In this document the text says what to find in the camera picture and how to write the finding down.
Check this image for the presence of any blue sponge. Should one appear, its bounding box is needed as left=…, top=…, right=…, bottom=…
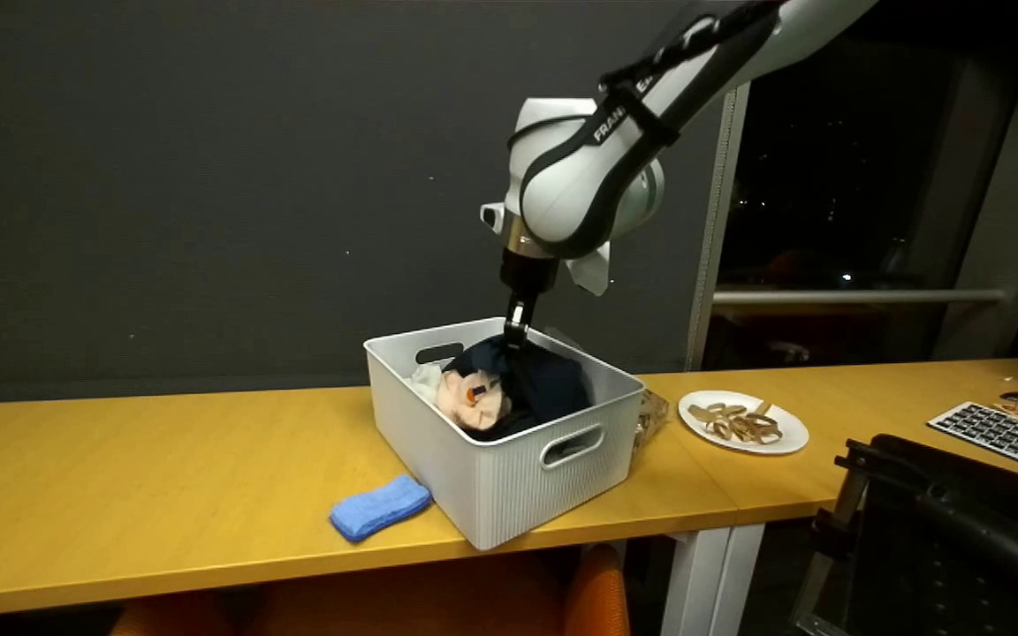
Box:
left=327, top=469, right=438, bottom=549

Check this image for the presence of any white round plate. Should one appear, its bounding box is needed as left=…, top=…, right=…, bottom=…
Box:
left=676, top=388, right=811, bottom=458

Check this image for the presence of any orange mesh office chair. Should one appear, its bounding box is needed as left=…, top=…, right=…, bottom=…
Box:
left=104, top=586, right=259, bottom=636
left=255, top=542, right=631, bottom=636

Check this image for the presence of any white table leg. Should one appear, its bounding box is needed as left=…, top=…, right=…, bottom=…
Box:
left=659, top=523, right=765, bottom=636

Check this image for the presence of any white crumpled cloth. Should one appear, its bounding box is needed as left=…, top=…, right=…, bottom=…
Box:
left=405, top=362, right=453, bottom=404

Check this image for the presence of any white plastic storage container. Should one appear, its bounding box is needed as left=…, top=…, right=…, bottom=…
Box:
left=359, top=315, right=651, bottom=555

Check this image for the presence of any peach shirt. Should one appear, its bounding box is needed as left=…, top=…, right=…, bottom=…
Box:
left=431, top=364, right=516, bottom=439

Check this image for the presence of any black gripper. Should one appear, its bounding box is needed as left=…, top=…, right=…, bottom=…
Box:
left=498, top=248, right=560, bottom=354

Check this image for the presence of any white window frame post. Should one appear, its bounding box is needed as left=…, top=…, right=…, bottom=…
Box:
left=680, top=81, right=755, bottom=371

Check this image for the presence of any black metal frame stand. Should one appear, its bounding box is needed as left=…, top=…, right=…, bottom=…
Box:
left=795, top=404, right=1018, bottom=636

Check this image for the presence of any navy blue shirt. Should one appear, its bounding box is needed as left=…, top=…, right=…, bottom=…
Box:
left=442, top=331, right=598, bottom=445

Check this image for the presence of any white computer keyboard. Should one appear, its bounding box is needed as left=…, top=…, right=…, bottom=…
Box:
left=926, top=401, right=1018, bottom=469

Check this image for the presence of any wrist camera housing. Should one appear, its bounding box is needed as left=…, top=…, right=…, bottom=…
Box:
left=560, top=239, right=618, bottom=301

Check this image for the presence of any grey horizontal window rail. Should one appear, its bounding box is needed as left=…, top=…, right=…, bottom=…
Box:
left=709, top=288, right=1012, bottom=312

